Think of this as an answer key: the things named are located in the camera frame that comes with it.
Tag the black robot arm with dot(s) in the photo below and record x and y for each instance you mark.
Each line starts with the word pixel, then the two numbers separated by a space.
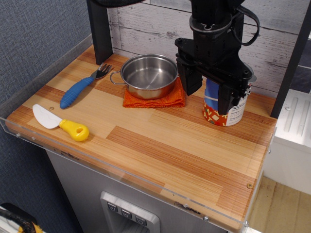
pixel 217 15

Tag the silver toy fridge cabinet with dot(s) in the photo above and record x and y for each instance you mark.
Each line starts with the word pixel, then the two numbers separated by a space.
pixel 84 186

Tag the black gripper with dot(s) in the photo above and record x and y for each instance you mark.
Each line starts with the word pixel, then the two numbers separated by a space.
pixel 215 56

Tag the white ridged plastic box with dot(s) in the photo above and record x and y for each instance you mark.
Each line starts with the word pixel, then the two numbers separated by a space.
pixel 289 158

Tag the yellow handled white toy knife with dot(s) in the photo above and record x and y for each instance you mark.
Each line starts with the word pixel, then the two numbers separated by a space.
pixel 78 132

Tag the black frame post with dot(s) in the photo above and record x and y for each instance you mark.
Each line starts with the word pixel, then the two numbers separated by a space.
pixel 293 63
pixel 100 29

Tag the blue labelled food can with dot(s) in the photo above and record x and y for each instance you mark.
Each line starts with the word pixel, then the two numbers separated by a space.
pixel 210 104

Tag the blue handled metal fork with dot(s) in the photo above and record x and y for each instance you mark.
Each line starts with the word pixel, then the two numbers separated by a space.
pixel 72 94

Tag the black right frame post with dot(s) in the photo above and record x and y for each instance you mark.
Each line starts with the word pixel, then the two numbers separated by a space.
pixel 293 63

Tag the grey dispenser button panel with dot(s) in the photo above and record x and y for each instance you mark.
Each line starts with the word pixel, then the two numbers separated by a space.
pixel 128 213

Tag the stainless steel pot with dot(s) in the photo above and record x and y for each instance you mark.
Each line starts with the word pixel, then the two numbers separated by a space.
pixel 148 76

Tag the orange knitted cloth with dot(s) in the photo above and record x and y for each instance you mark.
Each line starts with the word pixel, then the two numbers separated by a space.
pixel 176 98

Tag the black left frame post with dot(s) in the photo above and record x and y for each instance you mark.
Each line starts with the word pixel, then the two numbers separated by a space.
pixel 100 29

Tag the yellow object at corner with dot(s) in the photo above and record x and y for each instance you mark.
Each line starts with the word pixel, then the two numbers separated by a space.
pixel 30 229

